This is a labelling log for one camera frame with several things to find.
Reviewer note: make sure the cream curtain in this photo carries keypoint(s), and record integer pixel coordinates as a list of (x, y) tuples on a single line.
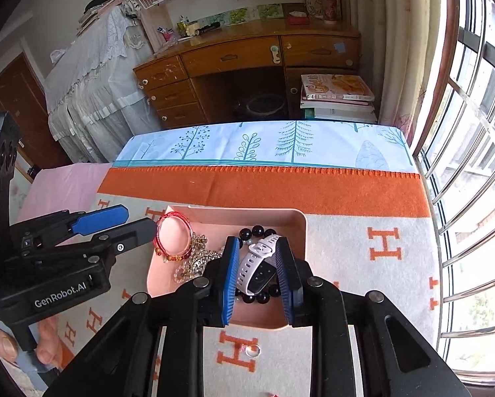
[(396, 49)]

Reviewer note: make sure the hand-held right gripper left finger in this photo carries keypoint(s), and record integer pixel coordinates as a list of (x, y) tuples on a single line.
[(230, 281)]

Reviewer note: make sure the patterned storage jar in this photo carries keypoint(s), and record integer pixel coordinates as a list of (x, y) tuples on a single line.
[(324, 6)]

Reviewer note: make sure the white lace cover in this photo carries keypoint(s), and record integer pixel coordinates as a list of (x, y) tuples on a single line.
[(94, 91)]

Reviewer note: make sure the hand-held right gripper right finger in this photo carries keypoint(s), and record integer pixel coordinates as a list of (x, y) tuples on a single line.
[(286, 281)]

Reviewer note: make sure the red tissue box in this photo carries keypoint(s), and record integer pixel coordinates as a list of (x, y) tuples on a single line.
[(298, 18)]

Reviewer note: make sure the white wrist watch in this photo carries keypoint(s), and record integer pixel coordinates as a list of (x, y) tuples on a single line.
[(251, 264)]

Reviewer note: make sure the wooden bookshelf hutch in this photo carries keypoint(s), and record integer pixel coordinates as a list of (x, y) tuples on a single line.
[(230, 2)]

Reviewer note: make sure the pile of books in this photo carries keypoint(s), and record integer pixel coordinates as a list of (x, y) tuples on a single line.
[(98, 12)]

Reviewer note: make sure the pink plastic box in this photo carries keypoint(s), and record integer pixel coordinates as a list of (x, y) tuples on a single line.
[(214, 221)]

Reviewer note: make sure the stack of books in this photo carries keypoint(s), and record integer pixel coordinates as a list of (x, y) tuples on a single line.
[(338, 99)]

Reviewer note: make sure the black flashlight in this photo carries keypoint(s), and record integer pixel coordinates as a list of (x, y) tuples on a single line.
[(208, 29)]

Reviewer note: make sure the crystal hair comb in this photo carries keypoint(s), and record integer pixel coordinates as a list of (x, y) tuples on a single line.
[(197, 262)]

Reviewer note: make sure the metal window grille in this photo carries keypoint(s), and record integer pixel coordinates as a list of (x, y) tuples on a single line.
[(474, 111)]

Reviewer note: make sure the blue tree print tablecloth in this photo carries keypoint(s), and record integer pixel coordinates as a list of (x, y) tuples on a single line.
[(334, 144)]

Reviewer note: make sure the dark round pot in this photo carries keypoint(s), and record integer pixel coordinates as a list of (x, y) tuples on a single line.
[(264, 105)]

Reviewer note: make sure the brown wooden door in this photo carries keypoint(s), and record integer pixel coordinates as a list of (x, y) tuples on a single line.
[(28, 107)]

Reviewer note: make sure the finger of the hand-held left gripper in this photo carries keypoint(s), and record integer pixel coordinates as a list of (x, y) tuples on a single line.
[(98, 219), (131, 235)]

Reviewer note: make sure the pink bed sheet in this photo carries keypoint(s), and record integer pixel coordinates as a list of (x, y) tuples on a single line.
[(65, 186)]

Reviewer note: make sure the wooden desk with drawers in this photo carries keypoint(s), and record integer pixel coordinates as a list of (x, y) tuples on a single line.
[(230, 56)]

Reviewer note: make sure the orange and grey patterned blanket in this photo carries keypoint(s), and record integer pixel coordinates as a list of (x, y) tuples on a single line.
[(354, 281)]

